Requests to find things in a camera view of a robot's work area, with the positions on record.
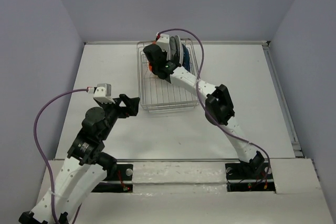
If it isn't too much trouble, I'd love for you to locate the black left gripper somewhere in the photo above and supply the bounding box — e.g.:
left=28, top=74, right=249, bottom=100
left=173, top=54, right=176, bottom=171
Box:
left=98, top=93, right=141, bottom=140

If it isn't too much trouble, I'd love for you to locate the dark blue leaf-shaped plate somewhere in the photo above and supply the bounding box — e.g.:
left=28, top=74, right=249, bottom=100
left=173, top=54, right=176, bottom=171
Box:
left=182, top=44, right=191, bottom=72

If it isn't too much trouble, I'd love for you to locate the teal plate with white blossoms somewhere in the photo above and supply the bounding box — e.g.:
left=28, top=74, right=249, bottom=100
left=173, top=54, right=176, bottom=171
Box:
left=169, top=36, right=181, bottom=62

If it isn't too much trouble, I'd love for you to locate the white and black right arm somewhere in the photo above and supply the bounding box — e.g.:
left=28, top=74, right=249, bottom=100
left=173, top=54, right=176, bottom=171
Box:
left=143, top=44, right=265, bottom=178

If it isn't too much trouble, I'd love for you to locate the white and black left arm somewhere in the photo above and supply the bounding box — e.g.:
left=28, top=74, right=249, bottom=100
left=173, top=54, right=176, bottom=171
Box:
left=18, top=94, right=140, bottom=223

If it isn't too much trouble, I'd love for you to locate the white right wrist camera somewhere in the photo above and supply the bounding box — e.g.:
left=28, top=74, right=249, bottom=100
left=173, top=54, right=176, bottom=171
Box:
left=152, top=33, right=170, bottom=53

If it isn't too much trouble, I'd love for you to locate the silver wire dish rack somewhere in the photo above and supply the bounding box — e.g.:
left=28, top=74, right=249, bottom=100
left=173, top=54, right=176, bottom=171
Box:
left=137, top=41, right=199, bottom=113

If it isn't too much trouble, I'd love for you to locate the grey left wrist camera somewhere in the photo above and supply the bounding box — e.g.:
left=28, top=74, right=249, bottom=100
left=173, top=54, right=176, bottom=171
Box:
left=87, top=83, right=114, bottom=104

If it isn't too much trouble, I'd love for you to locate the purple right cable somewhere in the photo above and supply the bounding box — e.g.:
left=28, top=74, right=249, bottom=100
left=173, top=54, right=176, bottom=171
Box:
left=156, top=28, right=271, bottom=183

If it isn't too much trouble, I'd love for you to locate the purple cable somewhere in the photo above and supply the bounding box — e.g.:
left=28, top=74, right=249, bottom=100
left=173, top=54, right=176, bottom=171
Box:
left=156, top=28, right=271, bottom=183
left=34, top=88, right=91, bottom=223

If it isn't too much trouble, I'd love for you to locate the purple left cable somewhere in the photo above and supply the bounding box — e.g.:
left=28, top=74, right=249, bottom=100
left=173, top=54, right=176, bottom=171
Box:
left=34, top=88, right=91, bottom=223

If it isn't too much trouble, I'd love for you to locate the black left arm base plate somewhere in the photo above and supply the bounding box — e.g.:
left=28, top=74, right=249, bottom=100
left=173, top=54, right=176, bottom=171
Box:
left=92, top=163, right=133, bottom=193

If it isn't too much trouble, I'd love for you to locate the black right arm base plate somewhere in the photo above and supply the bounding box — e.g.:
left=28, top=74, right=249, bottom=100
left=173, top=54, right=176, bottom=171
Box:
left=225, top=162, right=276, bottom=193

